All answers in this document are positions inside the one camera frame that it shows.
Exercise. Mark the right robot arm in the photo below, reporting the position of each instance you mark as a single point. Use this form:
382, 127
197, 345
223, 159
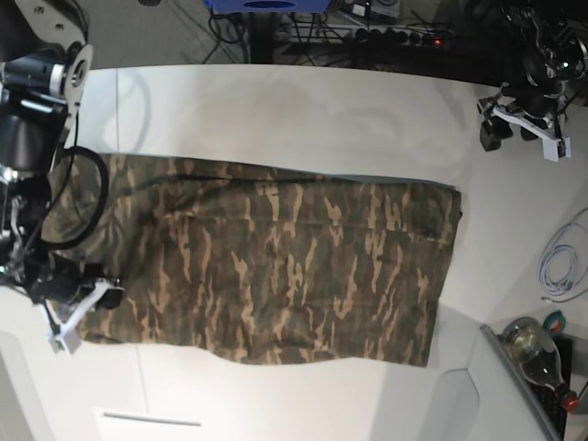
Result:
45, 61

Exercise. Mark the camouflage t-shirt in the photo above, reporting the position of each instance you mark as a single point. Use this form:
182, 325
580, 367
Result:
264, 266

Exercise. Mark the green tape roll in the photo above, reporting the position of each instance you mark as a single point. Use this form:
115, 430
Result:
555, 323

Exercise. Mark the blue box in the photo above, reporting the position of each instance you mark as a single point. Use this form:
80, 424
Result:
268, 6

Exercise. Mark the clear plastic bottle red cap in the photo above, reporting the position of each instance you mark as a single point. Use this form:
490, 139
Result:
537, 356

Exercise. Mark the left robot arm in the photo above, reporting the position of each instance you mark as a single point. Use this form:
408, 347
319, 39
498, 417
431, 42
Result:
540, 54

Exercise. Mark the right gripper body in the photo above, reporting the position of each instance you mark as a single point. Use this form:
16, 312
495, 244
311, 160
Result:
65, 293

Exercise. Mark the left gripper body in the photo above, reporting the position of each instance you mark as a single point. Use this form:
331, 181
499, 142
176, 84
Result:
540, 109

